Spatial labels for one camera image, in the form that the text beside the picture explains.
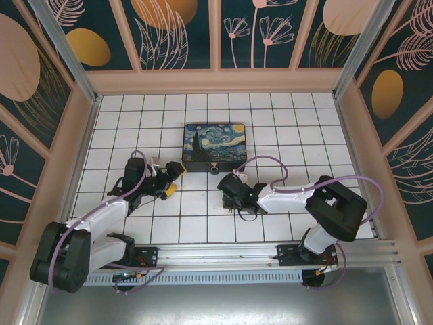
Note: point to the small brass padlock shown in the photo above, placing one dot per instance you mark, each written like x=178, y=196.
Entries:
x=213, y=169

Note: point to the black box with painted lid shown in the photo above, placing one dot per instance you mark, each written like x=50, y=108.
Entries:
x=213, y=142

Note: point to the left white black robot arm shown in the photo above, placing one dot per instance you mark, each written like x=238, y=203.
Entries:
x=105, y=211

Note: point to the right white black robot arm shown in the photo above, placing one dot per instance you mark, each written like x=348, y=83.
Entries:
x=287, y=203

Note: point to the aluminium side strip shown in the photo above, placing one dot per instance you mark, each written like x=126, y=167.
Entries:
x=78, y=169

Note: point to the small circuit board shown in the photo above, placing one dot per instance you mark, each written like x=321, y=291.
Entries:
x=126, y=275

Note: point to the grey metal sheet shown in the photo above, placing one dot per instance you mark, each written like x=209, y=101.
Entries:
x=220, y=304

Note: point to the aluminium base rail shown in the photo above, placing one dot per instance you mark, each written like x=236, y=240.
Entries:
x=216, y=254

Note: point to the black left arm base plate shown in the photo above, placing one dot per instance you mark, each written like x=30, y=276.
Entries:
x=149, y=255

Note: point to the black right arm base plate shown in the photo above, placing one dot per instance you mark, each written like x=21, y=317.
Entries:
x=285, y=255

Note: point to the aluminium corner post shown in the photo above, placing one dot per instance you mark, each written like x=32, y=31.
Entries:
x=355, y=47
x=72, y=64

